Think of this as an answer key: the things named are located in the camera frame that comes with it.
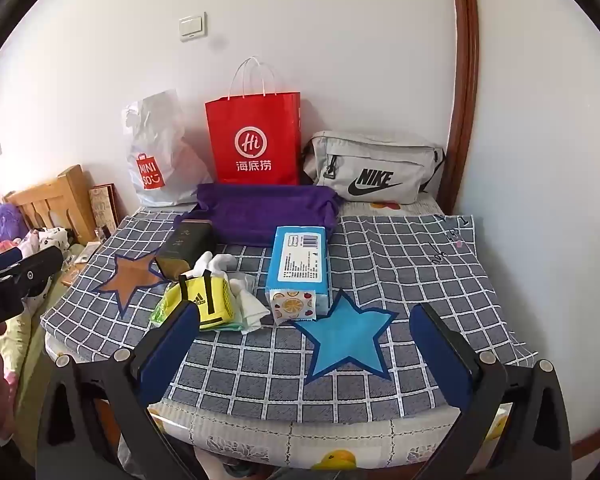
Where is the dark green box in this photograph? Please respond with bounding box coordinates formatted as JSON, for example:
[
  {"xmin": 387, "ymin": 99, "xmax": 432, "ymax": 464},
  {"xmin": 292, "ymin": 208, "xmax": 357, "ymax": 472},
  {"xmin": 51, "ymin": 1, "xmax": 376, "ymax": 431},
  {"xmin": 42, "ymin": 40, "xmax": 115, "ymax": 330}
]
[{"xmin": 155, "ymin": 220, "xmax": 215, "ymax": 282}]

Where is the grey waist bag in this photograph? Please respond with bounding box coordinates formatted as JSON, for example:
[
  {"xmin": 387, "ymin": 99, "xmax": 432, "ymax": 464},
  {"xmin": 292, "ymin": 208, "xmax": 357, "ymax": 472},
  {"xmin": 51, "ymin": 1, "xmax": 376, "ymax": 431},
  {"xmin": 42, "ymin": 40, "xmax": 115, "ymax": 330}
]
[{"xmin": 300, "ymin": 131, "xmax": 447, "ymax": 205}]

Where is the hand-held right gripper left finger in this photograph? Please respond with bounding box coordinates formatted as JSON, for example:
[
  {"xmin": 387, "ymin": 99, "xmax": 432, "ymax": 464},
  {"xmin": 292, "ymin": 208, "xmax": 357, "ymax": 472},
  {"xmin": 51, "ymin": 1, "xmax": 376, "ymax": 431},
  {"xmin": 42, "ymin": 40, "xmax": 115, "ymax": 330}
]
[{"xmin": 36, "ymin": 301, "xmax": 203, "ymax": 480}]

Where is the purple plush toy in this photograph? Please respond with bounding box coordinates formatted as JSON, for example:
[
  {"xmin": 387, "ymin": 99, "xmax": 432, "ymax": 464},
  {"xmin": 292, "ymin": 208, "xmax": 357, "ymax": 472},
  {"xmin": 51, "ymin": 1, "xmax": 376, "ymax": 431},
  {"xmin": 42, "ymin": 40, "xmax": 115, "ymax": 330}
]
[{"xmin": 0, "ymin": 203, "xmax": 23, "ymax": 241}]

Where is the orange star patch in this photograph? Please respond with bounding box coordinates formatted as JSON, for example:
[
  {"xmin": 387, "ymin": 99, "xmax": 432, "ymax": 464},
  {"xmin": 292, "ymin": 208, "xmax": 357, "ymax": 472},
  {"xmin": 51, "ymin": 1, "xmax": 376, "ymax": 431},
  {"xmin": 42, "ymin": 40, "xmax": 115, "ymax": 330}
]
[{"xmin": 91, "ymin": 252, "xmax": 168, "ymax": 317}]

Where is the wooden headboard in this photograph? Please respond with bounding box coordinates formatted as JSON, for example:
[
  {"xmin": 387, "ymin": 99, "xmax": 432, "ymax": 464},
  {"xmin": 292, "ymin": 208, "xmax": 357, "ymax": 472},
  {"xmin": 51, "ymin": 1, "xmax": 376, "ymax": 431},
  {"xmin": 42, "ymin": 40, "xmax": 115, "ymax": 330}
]
[{"xmin": 2, "ymin": 164, "xmax": 98, "ymax": 248}]

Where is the floral bedding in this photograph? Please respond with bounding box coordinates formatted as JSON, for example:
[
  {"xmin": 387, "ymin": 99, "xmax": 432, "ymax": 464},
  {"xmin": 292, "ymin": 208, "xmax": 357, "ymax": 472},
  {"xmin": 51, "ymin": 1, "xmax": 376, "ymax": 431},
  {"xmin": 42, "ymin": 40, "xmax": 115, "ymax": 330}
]
[{"xmin": 0, "ymin": 225, "xmax": 73, "ymax": 411}]

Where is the pair of white gloves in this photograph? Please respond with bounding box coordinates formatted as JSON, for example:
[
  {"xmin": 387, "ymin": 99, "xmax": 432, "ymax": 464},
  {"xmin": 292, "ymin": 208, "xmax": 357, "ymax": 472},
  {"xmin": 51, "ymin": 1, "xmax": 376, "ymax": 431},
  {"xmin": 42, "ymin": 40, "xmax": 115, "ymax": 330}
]
[{"xmin": 192, "ymin": 252, "xmax": 272, "ymax": 335}]

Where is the patterned book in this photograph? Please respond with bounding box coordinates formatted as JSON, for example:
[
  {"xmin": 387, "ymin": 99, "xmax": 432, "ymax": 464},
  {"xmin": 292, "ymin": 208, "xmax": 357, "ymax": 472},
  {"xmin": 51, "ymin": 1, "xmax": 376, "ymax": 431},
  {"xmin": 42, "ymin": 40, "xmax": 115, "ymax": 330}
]
[{"xmin": 88, "ymin": 183, "xmax": 121, "ymax": 241}]

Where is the green tissue packet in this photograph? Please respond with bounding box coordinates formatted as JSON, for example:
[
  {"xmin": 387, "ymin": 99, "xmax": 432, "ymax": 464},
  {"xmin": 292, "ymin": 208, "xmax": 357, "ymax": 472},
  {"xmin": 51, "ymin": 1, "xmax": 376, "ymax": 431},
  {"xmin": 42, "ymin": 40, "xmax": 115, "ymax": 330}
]
[{"xmin": 149, "ymin": 284, "xmax": 181, "ymax": 330}]

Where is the red paper bag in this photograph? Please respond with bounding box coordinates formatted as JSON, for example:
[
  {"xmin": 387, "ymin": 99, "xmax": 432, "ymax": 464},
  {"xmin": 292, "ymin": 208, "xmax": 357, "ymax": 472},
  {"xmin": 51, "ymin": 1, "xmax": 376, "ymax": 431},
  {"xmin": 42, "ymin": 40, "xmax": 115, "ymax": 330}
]
[{"xmin": 204, "ymin": 56, "xmax": 301, "ymax": 186}]

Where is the white light switch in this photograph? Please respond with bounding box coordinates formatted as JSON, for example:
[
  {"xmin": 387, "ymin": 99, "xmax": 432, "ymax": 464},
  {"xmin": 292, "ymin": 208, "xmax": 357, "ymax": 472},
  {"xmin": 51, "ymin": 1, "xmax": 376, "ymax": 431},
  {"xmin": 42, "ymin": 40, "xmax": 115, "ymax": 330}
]
[{"xmin": 178, "ymin": 12, "xmax": 208, "ymax": 42}]

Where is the white plastic shopping bag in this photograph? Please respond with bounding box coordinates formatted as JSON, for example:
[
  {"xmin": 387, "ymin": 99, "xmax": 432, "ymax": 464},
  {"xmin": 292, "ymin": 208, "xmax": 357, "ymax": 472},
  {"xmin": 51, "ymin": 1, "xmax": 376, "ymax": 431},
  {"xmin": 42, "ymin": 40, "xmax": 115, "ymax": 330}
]
[{"xmin": 122, "ymin": 89, "xmax": 213, "ymax": 207}]

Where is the wooden door frame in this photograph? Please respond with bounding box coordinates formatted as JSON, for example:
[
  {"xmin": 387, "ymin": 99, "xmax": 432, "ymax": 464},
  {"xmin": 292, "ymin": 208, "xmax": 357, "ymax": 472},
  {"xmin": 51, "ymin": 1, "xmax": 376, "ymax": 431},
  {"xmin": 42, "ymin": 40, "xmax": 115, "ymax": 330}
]
[{"xmin": 448, "ymin": 0, "xmax": 481, "ymax": 211}]

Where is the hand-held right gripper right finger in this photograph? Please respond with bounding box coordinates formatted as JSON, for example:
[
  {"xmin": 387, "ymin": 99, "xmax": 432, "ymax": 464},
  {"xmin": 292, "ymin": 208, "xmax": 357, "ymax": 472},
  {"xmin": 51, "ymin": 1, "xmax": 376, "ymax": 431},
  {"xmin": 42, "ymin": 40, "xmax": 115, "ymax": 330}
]
[{"xmin": 409, "ymin": 302, "xmax": 581, "ymax": 480}]

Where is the yellow mini duffel bag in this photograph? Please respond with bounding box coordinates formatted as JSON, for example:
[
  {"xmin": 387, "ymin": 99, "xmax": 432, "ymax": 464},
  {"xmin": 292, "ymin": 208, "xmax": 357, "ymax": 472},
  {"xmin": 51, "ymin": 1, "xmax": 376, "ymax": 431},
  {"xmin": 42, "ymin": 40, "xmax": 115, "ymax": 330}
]
[{"xmin": 160, "ymin": 270, "xmax": 237, "ymax": 331}]

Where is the purple towel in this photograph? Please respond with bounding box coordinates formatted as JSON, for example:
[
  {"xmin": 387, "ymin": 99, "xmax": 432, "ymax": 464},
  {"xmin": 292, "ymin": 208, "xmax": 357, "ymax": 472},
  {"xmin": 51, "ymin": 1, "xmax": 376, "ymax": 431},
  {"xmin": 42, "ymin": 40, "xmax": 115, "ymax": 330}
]
[{"xmin": 174, "ymin": 183, "xmax": 343, "ymax": 248}]

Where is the grey checked cloth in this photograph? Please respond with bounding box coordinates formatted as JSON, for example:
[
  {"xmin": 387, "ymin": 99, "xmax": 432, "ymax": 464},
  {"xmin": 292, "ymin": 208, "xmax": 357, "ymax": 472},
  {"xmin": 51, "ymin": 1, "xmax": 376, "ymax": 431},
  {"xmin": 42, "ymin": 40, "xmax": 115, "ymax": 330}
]
[{"xmin": 40, "ymin": 210, "xmax": 540, "ymax": 421}]

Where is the wooden nightstand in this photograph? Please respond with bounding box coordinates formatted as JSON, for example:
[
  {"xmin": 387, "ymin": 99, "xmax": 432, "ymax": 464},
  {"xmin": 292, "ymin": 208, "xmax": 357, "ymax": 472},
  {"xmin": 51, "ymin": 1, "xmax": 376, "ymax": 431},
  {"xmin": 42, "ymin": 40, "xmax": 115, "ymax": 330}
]
[{"xmin": 60, "ymin": 240, "xmax": 103, "ymax": 286}]

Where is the blue star patch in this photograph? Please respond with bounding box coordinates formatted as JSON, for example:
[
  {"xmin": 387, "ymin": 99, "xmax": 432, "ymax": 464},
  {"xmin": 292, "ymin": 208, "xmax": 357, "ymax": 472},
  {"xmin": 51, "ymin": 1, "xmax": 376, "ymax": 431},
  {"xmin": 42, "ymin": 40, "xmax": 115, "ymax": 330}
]
[{"xmin": 291, "ymin": 288, "xmax": 400, "ymax": 386}]

